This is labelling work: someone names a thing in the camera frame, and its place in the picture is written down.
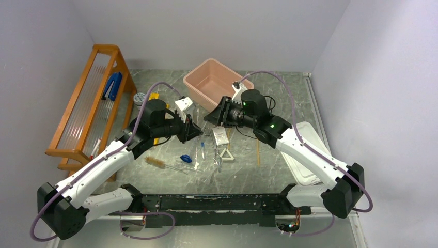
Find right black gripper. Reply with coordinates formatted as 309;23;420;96
204;96;257;129

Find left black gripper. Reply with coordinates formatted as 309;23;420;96
152;110;203;144

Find blue capped test tube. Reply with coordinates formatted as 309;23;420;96
200;142;206;160

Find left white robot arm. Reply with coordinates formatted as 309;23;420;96
37;97;202;240

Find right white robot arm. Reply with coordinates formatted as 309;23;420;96
204;89;365;219

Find yellow rubber tubing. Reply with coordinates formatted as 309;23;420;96
227;127;261;167

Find white powder zip bag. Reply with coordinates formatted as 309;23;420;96
212;127;229;146

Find pink plastic bin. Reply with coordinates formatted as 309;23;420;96
183;58;242;112

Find metal crucible tongs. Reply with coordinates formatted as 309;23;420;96
204;128;222;173

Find brown test tube brush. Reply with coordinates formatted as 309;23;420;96
144;157;186;174

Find white clay triangle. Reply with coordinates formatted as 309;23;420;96
220;148;234;162

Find yellow test tube rack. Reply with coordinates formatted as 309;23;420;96
146;98;170;147

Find blue clamp on rack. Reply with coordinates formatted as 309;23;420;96
101;72;122;101

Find wooden drying rack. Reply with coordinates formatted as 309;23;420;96
45;44;137;175

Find red tipped glass thermometer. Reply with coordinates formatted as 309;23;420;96
89;139;101;160

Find white plastic lid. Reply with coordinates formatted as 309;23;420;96
281;121;333;186

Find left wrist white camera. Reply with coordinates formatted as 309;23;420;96
175;97;195;123

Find wrist white camera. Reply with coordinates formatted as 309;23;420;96
232;81;247;104
175;97;195;123

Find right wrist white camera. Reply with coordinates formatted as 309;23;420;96
232;81;247;104

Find black ring stand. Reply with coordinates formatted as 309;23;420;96
264;95;276;113

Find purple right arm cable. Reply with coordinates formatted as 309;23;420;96
236;71;373;238

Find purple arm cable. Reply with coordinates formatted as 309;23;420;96
236;71;373;238
30;81;184;243

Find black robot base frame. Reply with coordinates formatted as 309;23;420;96
123;193;311;228

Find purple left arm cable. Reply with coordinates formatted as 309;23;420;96
30;81;184;243

